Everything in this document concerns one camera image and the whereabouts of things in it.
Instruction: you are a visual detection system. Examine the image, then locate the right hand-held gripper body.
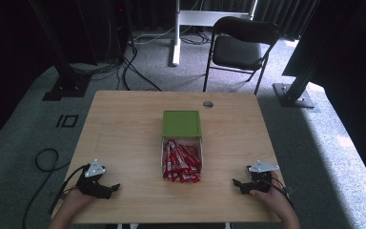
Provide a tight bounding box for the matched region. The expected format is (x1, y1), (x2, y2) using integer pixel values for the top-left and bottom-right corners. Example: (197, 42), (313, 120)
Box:
(246, 159), (280, 195)

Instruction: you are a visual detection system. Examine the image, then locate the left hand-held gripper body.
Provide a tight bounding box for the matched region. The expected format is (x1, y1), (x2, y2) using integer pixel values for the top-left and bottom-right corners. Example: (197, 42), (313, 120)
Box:
(75, 158), (114, 200)

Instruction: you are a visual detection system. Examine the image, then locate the person's left hand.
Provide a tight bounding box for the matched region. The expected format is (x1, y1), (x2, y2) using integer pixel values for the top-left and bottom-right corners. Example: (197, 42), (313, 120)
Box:
(61, 186), (93, 210)

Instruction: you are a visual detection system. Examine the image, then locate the person's right hand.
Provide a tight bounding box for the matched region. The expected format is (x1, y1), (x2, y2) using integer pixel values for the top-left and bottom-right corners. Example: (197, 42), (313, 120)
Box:
(249, 171), (289, 214)

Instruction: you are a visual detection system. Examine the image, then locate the pile of red packets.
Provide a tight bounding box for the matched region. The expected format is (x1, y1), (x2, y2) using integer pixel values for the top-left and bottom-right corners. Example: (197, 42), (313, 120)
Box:
(162, 139), (203, 184)

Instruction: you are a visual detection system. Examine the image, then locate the green box lid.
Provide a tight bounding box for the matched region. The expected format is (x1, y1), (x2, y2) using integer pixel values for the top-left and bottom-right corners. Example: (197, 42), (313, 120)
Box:
(161, 110), (203, 138)

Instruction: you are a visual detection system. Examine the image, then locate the black metal stand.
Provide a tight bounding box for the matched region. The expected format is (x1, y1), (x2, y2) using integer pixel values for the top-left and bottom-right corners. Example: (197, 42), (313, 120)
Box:
(28, 0), (92, 102)
(272, 0), (322, 110)

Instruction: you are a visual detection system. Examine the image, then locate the black folding chair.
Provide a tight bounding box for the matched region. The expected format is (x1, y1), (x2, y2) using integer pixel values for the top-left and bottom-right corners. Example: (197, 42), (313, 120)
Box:
(202, 15), (281, 96)

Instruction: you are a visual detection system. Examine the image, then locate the dark curtain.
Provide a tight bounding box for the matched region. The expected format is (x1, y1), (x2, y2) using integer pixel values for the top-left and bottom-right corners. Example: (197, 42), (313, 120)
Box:
(253, 0), (320, 40)

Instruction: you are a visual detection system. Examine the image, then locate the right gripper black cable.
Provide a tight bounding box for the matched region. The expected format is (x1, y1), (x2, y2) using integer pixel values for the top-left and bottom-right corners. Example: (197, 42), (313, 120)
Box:
(266, 176), (295, 210)

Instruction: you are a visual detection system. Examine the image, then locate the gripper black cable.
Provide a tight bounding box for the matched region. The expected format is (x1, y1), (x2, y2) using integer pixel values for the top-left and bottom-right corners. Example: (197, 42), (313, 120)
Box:
(266, 176), (295, 210)
(49, 163), (91, 215)

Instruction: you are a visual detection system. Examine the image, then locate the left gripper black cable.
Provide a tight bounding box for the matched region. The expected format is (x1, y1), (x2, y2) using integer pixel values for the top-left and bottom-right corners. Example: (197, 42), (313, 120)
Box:
(49, 163), (91, 215)

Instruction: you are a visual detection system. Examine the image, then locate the black looped floor cable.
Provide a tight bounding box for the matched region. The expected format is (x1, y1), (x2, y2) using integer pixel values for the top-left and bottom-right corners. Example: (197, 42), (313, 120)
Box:
(21, 148), (71, 229)

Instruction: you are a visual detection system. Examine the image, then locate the black floor cable bundle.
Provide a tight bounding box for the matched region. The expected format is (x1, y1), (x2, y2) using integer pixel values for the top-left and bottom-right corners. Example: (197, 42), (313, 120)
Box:
(70, 44), (164, 93)

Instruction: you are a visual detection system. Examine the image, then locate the white floor cable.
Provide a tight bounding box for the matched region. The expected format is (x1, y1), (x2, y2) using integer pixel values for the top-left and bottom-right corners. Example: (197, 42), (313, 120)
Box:
(132, 26), (176, 46)

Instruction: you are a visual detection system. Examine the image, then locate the white desk frame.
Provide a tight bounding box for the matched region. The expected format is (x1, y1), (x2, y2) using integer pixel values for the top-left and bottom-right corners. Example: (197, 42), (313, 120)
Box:
(171, 0), (258, 68)

